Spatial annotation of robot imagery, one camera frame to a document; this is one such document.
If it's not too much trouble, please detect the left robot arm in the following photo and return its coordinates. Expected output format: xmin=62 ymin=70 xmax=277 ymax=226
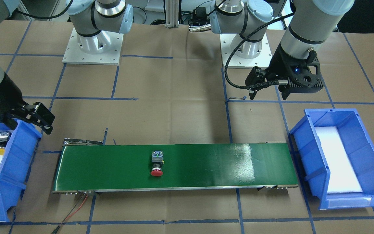
xmin=210 ymin=0 xmax=354 ymax=99

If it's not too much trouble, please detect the yellow push button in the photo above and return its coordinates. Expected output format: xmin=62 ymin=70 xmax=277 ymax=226
xmin=0 ymin=131 xmax=12 ymax=156

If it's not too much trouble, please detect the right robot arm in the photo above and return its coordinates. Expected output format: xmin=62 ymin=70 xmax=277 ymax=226
xmin=0 ymin=0 xmax=133 ymax=135

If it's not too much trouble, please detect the blue bin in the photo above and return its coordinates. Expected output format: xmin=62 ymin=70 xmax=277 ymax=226
xmin=0 ymin=120 xmax=42 ymax=222
xmin=290 ymin=109 xmax=374 ymax=210

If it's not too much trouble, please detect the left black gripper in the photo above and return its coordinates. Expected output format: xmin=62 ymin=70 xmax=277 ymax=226
xmin=245 ymin=45 xmax=324 ymax=100

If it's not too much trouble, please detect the red push button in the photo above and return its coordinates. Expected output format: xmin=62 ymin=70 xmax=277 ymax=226
xmin=150 ymin=150 xmax=164 ymax=177

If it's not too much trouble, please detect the green conveyor belt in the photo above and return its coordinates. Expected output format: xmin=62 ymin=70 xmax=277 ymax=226
xmin=52 ymin=143 xmax=299 ymax=193

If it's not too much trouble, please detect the aluminium frame post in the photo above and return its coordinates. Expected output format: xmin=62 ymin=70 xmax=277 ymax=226
xmin=164 ymin=0 xmax=181 ymax=28

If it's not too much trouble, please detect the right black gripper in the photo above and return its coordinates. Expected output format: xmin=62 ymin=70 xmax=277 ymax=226
xmin=0 ymin=75 xmax=55 ymax=135

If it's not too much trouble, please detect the red and black wire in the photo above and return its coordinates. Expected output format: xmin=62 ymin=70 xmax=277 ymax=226
xmin=51 ymin=194 xmax=90 ymax=234

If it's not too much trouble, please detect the black braided cable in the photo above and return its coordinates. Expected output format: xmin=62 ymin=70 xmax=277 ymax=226
xmin=224 ymin=13 xmax=294 ymax=89

